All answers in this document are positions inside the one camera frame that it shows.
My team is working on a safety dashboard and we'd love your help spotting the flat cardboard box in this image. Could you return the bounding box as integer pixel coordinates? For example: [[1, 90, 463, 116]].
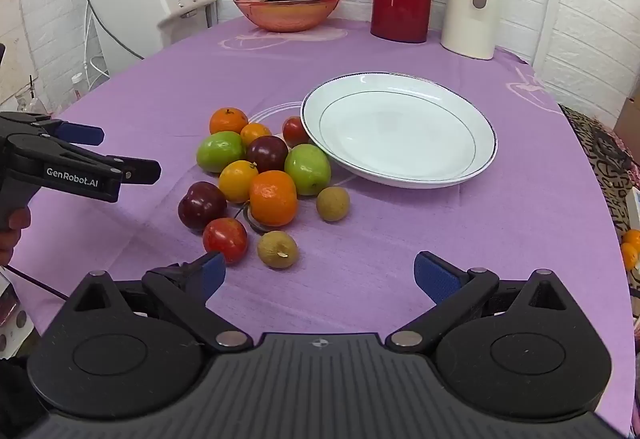
[[614, 95, 640, 144]]

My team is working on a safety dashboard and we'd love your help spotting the green apple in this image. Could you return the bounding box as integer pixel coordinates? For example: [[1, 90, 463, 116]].
[[195, 131, 247, 174]]

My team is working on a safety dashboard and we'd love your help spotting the brown kiwi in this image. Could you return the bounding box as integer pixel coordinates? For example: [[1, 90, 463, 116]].
[[316, 186, 350, 222]]

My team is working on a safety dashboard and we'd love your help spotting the purple tablecloth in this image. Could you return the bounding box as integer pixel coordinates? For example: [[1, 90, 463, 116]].
[[0, 16, 633, 439]]

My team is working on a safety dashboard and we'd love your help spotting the brown longan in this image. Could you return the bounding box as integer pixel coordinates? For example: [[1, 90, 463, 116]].
[[257, 230, 299, 270]]

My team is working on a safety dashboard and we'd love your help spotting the orange with stem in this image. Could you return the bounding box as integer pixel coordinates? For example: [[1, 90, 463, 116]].
[[209, 107, 249, 136]]

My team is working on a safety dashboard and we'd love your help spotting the large orange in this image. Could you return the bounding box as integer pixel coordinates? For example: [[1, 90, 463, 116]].
[[249, 170, 298, 227]]

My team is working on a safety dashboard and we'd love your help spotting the white jug with grey handle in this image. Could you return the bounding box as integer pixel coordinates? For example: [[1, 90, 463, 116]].
[[440, 0, 501, 60]]

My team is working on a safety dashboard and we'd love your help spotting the orange glass bowl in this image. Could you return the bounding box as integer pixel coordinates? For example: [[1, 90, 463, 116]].
[[233, 0, 346, 32]]

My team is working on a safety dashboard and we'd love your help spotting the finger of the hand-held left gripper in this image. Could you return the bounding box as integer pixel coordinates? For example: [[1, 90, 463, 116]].
[[47, 119, 105, 146], [107, 154, 162, 186]]

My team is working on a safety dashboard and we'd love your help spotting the yellow lemon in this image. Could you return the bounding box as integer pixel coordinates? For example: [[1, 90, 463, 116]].
[[218, 160, 259, 204]]

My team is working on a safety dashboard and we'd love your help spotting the dark red plum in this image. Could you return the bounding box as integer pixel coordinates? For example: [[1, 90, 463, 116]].
[[245, 135, 290, 174], [177, 181, 228, 232]]

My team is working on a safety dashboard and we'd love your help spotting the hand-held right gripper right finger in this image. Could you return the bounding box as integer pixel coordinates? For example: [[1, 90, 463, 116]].
[[385, 251, 576, 355]]

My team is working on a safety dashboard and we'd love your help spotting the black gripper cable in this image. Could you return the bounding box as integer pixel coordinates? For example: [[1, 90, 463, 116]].
[[6, 265, 69, 301]]

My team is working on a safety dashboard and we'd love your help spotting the small orange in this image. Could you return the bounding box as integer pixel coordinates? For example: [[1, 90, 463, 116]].
[[240, 122, 272, 148]]

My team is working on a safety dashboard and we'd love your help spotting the small red apple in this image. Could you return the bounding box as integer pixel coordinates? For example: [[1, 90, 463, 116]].
[[202, 217, 249, 266], [282, 116, 312, 148]]

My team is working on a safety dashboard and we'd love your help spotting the green mango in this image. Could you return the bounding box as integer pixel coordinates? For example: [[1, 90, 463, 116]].
[[284, 143, 332, 196]]

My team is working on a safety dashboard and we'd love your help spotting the orange beside power strip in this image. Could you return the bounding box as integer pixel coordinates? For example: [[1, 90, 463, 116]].
[[620, 229, 640, 270]]

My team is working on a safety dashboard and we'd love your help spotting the white plate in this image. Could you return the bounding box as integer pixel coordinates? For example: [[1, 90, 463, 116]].
[[300, 72, 497, 190]]

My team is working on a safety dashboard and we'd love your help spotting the brown patterned blanket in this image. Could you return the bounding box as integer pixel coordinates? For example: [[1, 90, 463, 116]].
[[560, 104, 640, 240]]

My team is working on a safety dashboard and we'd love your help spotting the white power strip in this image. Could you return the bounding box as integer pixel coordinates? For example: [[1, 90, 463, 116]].
[[625, 186, 640, 232]]

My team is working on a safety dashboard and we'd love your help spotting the person's left hand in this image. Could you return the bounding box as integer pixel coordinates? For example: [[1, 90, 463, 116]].
[[0, 206, 32, 266]]

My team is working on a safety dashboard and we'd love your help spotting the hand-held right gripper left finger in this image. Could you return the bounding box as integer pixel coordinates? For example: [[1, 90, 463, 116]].
[[65, 251, 253, 352]]

